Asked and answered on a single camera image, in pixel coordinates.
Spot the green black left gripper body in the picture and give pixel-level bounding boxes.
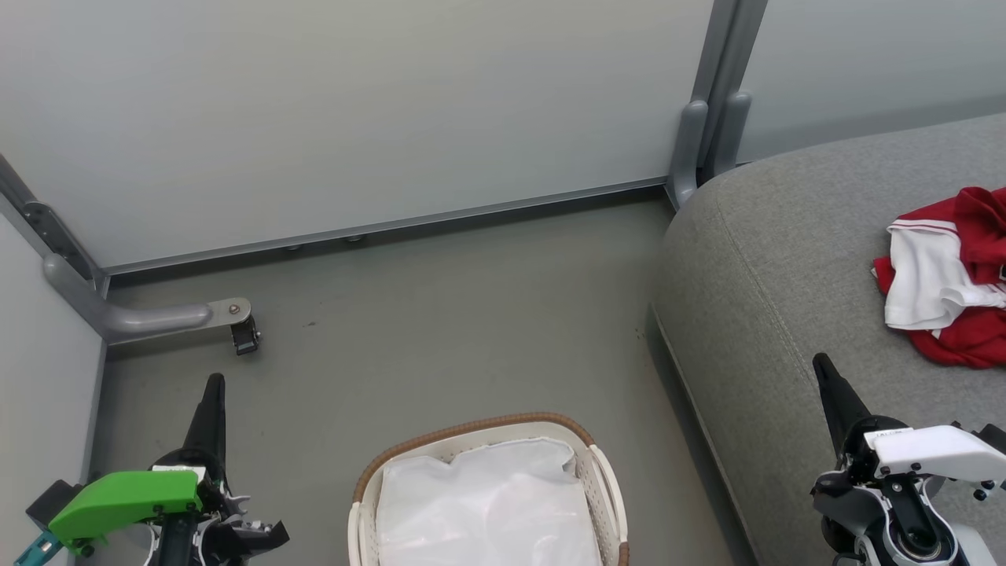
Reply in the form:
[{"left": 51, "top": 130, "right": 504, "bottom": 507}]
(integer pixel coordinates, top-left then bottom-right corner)
[{"left": 14, "top": 450, "right": 246, "bottom": 566}]

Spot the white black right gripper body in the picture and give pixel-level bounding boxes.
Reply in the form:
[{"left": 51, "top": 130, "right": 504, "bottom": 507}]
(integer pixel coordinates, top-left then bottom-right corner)
[{"left": 811, "top": 416, "right": 1006, "bottom": 504}]

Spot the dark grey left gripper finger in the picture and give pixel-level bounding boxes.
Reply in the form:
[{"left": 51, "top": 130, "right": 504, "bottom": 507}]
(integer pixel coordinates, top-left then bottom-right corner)
[{"left": 181, "top": 373, "right": 230, "bottom": 482}]

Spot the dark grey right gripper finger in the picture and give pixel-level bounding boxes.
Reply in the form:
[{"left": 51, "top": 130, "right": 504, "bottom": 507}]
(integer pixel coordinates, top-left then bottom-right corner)
[{"left": 812, "top": 352, "right": 875, "bottom": 463}]

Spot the red and white shirt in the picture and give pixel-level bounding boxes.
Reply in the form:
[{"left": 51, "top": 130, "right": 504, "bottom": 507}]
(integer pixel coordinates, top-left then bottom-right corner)
[{"left": 871, "top": 186, "right": 1006, "bottom": 370}]

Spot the grey fabric sofa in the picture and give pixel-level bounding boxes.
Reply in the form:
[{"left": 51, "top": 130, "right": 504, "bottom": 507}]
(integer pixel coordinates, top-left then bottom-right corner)
[{"left": 649, "top": 113, "right": 1006, "bottom": 566}]

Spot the black caster wheel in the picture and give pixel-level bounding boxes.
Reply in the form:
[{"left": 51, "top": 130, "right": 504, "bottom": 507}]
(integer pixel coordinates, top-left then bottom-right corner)
[{"left": 231, "top": 316, "right": 262, "bottom": 356}]

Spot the grey partition foot tube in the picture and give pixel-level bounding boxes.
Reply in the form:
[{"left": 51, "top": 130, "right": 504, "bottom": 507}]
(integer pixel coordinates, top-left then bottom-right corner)
[{"left": 42, "top": 253, "right": 252, "bottom": 347}]

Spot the white laundry basket brown rim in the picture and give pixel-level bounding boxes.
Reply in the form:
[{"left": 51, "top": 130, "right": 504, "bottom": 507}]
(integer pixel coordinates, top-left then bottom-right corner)
[{"left": 347, "top": 411, "right": 630, "bottom": 566}]

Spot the white basket liner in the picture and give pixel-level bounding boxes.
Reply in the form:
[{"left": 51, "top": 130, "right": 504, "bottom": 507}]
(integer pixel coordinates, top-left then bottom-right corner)
[{"left": 375, "top": 437, "right": 603, "bottom": 566}]

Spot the grey upright foot tube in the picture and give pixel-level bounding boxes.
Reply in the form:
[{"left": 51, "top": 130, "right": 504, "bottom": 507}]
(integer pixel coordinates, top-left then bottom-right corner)
[
  {"left": 712, "top": 91, "right": 752, "bottom": 178},
  {"left": 668, "top": 100, "right": 710, "bottom": 210}
]

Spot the dark metal hinge bracket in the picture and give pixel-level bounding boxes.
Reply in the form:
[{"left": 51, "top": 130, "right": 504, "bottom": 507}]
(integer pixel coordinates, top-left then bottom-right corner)
[{"left": 22, "top": 201, "right": 95, "bottom": 282}]

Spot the aluminium partition bottom rail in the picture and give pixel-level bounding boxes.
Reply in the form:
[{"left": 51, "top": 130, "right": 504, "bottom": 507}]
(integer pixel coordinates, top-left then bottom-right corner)
[{"left": 104, "top": 177, "right": 670, "bottom": 276}]

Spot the grey partition corner post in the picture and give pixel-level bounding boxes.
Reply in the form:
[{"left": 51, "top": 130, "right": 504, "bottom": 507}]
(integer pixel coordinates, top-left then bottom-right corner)
[{"left": 698, "top": 0, "right": 769, "bottom": 182}]

